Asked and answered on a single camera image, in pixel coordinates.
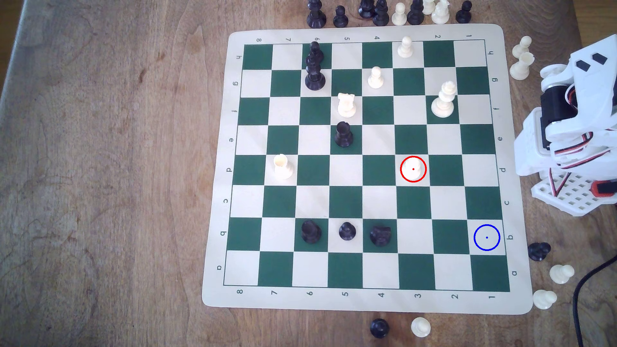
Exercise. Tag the white knight chess piece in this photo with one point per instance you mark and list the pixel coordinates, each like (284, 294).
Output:
(440, 13)

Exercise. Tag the black queen chess piece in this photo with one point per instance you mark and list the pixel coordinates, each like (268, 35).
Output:
(315, 81)

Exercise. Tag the green white chess board mat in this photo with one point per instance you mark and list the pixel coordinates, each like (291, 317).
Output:
(347, 202)

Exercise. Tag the white queen chess piece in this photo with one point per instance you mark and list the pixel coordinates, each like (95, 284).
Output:
(443, 103)

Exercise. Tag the black pawn chess piece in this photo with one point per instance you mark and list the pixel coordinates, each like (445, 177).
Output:
(379, 328)
(464, 13)
(347, 231)
(340, 18)

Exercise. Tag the black rook chess piece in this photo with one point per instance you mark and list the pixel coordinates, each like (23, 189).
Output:
(343, 135)

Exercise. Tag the white perforated base plate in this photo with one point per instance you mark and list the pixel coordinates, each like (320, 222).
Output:
(576, 195)

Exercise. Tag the red black clamp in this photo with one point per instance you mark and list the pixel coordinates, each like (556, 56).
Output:
(605, 188)

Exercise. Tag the black knight chess piece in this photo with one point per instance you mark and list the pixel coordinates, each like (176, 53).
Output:
(381, 236)
(539, 251)

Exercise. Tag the black bishop chess piece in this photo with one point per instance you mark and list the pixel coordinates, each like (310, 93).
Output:
(315, 52)
(381, 14)

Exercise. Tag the white rook chess piece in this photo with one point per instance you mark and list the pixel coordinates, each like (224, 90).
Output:
(346, 106)

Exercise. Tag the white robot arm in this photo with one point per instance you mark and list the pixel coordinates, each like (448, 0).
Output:
(595, 91)

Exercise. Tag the black pawn bottom left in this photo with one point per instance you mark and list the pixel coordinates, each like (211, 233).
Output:
(311, 232)

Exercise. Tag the white pawn left side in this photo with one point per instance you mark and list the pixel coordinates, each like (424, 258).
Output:
(282, 167)

